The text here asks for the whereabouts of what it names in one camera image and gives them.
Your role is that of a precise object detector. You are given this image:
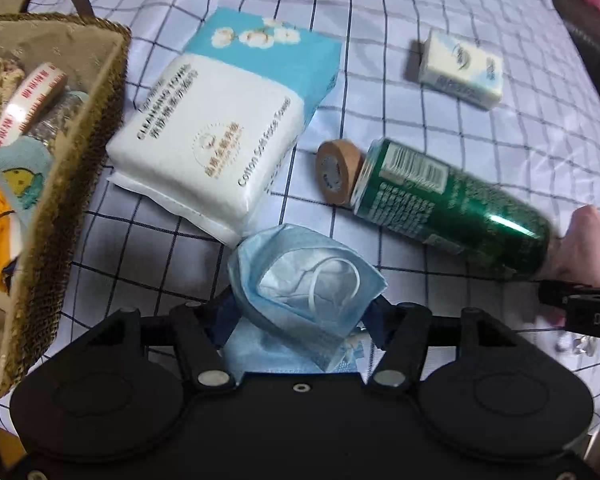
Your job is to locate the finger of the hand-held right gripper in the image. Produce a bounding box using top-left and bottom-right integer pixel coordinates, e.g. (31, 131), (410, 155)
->
(537, 280), (600, 307)

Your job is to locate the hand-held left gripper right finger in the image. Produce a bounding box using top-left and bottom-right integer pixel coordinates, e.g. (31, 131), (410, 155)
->
(364, 297), (525, 387)

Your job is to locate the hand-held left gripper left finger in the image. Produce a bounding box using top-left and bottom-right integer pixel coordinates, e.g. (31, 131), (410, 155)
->
(79, 292), (242, 394)

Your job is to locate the blue face mask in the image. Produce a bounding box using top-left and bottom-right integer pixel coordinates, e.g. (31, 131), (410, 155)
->
(214, 223), (389, 377)

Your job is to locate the woven basket with floral lining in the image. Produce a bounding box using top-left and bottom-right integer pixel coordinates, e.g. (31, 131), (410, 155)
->
(0, 0), (133, 402)

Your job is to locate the yellow patterned cloth bundle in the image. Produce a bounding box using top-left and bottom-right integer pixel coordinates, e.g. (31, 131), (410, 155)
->
(0, 185), (31, 295)

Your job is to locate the person's right hand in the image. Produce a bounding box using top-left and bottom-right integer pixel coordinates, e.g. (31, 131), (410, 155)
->
(544, 204), (600, 292)

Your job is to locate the green drink can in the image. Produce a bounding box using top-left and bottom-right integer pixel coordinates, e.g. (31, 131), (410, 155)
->
(350, 137), (554, 282)

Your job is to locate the brown tape roll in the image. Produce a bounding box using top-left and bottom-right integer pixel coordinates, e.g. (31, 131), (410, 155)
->
(315, 139), (367, 206)

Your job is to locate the white and blue towel pack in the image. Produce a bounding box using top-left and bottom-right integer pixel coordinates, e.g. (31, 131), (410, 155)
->
(105, 6), (344, 249)

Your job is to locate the white checkered bed sheet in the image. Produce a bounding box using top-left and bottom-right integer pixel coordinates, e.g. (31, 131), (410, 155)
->
(0, 0), (600, 433)

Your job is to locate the small white tissue pack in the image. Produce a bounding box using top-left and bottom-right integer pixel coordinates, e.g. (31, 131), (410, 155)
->
(417, 28), (505, 111)

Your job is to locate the light blue printed sock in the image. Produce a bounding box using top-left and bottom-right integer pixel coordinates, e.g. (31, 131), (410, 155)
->
(0, 136), (62, 222)

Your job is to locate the clear plastic bag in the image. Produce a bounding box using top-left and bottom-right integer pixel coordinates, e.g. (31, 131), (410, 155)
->
(30, 90), (89, 155)

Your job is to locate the white and red tape roll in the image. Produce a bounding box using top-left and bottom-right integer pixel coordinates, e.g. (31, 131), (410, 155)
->
(0, 62), (69, 149)

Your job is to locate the cream crochet drawstring pouch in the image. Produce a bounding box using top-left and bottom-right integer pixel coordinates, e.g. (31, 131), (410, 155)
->
(0, 56), (27, 136)

